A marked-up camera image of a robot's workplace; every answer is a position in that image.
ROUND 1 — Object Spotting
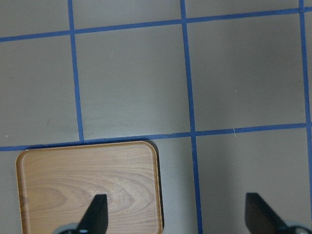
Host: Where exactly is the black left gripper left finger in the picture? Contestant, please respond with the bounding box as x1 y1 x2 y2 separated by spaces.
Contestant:
77 194 108 234

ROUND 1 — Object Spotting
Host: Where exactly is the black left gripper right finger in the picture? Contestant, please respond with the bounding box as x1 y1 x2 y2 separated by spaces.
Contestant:
245 193 289 234

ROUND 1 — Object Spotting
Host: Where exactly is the wooden tray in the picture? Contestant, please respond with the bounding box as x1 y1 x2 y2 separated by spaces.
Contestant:
16 141 164 234

